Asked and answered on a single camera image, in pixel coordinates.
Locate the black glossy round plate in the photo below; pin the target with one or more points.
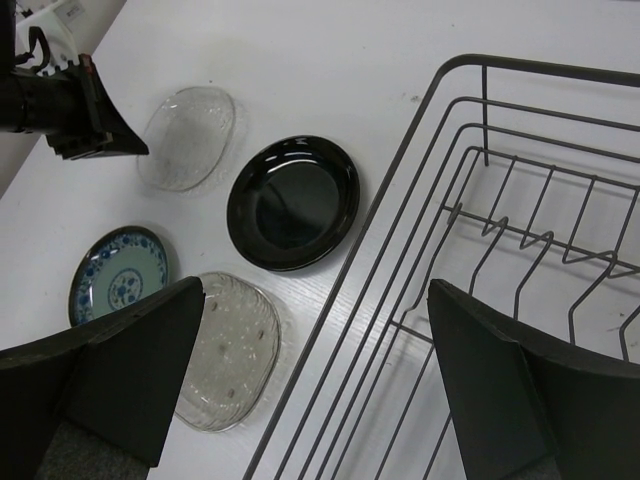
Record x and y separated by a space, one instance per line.
293 203

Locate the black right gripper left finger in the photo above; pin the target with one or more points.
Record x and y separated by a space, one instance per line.
96 401

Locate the smoky grey glass plate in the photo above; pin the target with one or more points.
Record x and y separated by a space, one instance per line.
235 353

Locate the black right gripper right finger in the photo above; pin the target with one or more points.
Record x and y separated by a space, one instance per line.
523 400

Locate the grey wire dish rack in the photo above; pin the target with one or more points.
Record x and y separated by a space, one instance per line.
517 181

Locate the blue floral ceramic plate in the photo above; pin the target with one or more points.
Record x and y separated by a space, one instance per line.
121 268

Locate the clear textured glass plate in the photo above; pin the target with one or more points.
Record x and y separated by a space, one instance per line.
187 137

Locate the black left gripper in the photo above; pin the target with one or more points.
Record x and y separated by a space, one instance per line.
71 108

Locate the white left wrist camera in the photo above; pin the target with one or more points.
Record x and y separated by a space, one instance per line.
55 30

